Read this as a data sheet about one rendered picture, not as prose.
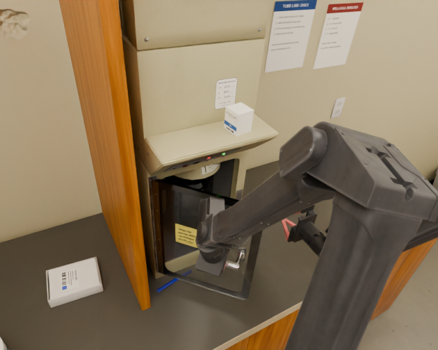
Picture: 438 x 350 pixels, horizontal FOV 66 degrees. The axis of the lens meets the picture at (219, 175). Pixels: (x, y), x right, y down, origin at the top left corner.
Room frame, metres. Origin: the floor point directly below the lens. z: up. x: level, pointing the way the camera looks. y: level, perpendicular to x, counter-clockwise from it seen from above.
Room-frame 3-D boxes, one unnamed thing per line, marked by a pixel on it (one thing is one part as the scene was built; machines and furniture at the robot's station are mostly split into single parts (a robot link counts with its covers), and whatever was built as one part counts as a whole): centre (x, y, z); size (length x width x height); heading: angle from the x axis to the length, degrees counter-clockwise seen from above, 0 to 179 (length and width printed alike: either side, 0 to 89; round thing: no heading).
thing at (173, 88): (0.87, 0.12, 1.33); 0.32 x 0.25 x 0.77; 122
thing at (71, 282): (0.63, 0.44, 0.96); 0.16 x 0.12 x 0.04; 117
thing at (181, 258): (0.63, 0.02, 1.19); 0.30 x 0.01 x 0.40; 75
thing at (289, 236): (0.76, -0.25, 1.17); 0.09 x 0.07 x 0.07; 32
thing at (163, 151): (0.71, 0.02, 1.46); 0.32 x 0.12 x 0.10; 122
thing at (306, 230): (0.70, -0.29, 1.20); 0.07 x 0.07 x 0.10; 32
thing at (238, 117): (0.75, -0.04, 1.54); 0.05 x 0.05 x 0.06; 40
